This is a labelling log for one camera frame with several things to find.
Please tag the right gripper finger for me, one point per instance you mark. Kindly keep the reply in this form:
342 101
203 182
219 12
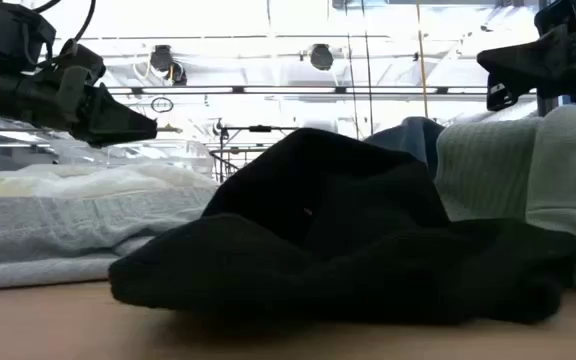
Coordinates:
528 62
500 95

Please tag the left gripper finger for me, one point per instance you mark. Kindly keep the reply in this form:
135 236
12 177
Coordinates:
108 112
103 141

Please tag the light green cloth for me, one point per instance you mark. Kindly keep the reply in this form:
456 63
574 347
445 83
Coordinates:
518 170

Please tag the navy blue cloth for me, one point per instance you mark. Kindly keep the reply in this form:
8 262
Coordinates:
413 140

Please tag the grey cloth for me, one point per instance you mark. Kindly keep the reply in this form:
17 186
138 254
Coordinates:
43 235

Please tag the black cloth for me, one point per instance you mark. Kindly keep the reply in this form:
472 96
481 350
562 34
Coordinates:
318 250

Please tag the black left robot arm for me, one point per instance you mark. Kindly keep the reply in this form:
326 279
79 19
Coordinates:
8 35

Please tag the white cloth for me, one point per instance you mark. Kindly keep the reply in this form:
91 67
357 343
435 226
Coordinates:
93 182

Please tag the clear plastic bin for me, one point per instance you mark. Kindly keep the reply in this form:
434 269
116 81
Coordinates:
168 152

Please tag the black metal rack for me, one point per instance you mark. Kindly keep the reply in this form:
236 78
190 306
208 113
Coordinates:
260 129

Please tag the long ceiling light bar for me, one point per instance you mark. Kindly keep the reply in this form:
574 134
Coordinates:
288 90

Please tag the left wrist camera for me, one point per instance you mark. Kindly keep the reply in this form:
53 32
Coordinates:
80 60

